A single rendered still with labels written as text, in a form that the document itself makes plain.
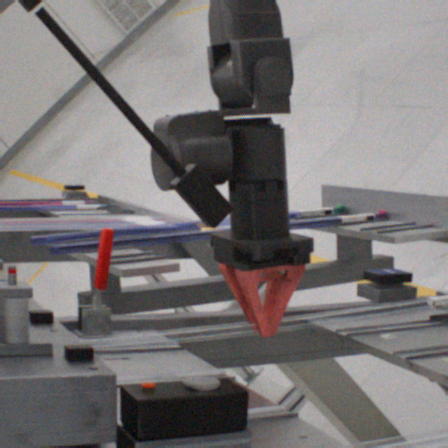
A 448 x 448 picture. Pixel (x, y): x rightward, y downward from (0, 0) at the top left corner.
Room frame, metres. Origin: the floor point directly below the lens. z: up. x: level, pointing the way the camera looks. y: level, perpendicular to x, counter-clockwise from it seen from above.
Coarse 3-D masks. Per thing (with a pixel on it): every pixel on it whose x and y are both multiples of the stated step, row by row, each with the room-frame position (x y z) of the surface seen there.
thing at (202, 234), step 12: (384, 216) 1.18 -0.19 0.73; (228, 228) 1.13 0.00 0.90; (300, 228) 1.15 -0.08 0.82; (120, 240) 1.10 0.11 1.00; (132, 240) 1.10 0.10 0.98; (144, 240) 1.10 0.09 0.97; (156, 240) 1.11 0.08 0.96; (168, 240) 1.11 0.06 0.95; (180, 240) 1.11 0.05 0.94; (192, 240) 1.12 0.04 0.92; (60, 252) 1.08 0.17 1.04; (72, 252) 1.08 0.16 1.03
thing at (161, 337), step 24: (336, 312) 0.81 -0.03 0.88; (360, 312) 0.81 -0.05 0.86; (384, 312) 0.81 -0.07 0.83; (96, 336) 0.77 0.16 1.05; (120, 336) 0.76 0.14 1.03; (144, 336) 0.76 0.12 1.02; (168, 336) 0.77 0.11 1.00; (192, 336) 0.77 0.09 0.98; (216, 336) 0.78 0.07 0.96; (240, 336) 0.78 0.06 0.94
